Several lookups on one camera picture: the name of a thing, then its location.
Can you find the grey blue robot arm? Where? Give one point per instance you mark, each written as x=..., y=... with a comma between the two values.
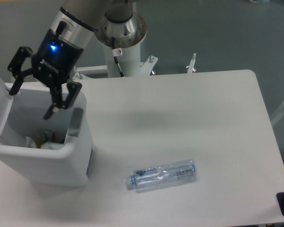
x=75, y=24

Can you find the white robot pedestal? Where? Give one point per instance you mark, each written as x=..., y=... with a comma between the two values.
x=122, y=49

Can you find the trash inside the can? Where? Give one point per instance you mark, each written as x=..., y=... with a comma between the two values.
x=48, y=136

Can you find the clear plastic wrapper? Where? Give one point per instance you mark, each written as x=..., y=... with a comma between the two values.
x=52, y=145

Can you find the clear plastic bottle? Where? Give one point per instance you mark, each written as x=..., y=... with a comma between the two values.
x=162, y=176

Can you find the white trash can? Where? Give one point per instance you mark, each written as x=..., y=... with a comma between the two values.
x=22, y=115

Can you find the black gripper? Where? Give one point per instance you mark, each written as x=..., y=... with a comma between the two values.
x=55, y=63

